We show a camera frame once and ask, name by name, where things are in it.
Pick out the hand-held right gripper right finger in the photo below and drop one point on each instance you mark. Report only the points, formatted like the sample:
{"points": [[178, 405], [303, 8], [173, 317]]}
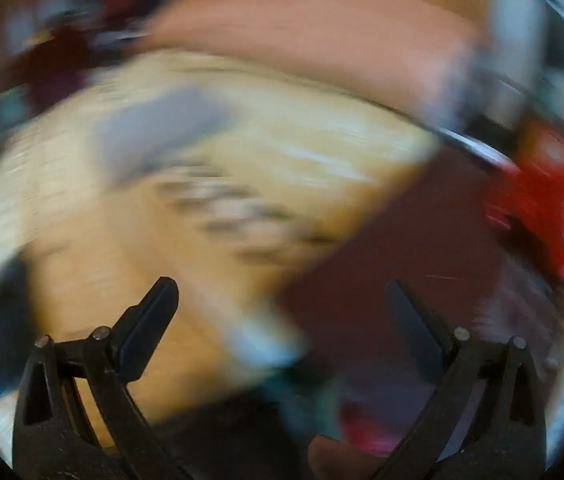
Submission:
{"points": [[412, 330]]}

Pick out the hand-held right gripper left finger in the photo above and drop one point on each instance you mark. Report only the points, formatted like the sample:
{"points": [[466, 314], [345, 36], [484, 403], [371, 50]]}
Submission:
{"points": [[146, 330]]}

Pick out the yellow patterned bedsheet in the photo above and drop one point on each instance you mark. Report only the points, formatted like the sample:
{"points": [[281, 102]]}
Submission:
{"points": [[111, 240]]}

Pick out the red cloth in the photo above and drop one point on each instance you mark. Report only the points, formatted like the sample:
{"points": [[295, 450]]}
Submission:
{"points": [[547, 200]]}

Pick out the wooden chest of drawers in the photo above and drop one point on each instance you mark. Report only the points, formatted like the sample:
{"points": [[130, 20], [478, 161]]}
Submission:
{"points": [[312, 35]]}

